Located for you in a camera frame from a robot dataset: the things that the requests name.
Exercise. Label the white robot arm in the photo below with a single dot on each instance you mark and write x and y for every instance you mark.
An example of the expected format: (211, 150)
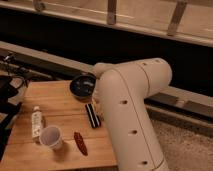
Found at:
(122, 89)

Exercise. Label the dark blue bowl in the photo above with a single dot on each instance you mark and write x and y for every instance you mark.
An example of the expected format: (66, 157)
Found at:
(82, 86)

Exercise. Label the dark red chili pepper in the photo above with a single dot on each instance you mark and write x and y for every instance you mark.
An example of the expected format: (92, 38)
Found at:
(80, 143)

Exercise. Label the white paper cup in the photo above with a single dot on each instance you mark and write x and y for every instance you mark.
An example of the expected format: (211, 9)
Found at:
(51, 137)

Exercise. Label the white tube bottle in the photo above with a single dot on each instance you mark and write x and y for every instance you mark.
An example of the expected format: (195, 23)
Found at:
(37, 123)

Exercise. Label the black equipment with cables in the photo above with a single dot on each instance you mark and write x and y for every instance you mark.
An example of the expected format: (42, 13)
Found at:
(9, 88)

